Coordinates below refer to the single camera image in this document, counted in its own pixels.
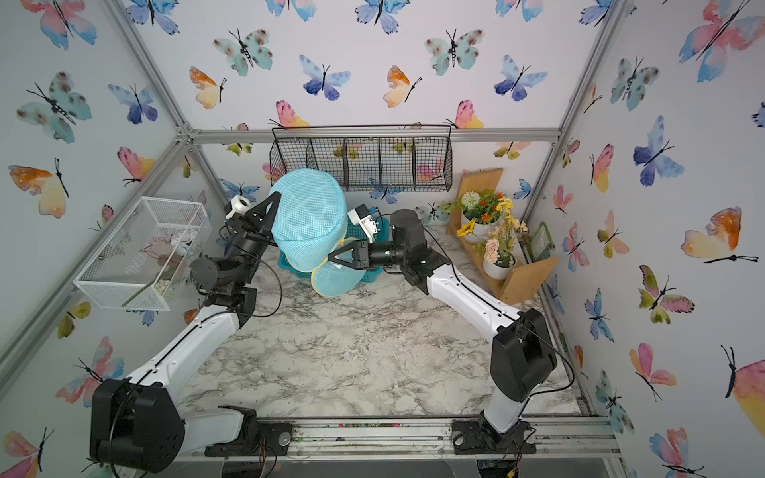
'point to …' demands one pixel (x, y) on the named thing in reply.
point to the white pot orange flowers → (480, 208)
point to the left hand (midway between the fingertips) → (278, 197)
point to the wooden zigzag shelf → (515, 285)
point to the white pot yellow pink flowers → (498, 247)
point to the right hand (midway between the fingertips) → (331, 258)
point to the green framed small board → (541, 243)
